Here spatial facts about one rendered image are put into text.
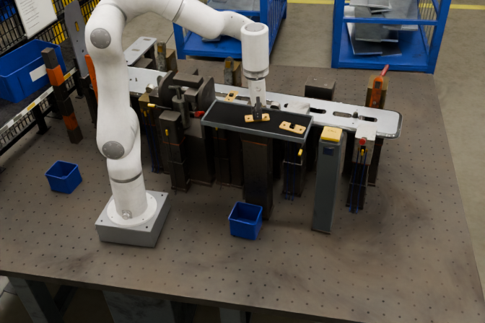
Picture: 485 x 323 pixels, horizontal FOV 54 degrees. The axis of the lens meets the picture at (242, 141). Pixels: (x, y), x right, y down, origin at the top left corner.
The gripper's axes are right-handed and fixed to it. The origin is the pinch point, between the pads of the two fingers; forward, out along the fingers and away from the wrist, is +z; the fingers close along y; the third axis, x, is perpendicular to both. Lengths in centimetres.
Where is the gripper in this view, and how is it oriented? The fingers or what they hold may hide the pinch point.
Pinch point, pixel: (256, 112)
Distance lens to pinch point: 165.2
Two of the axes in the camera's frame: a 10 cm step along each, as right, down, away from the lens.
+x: -9.9, 0.9, -0.5
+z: 0.4, 7.8, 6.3
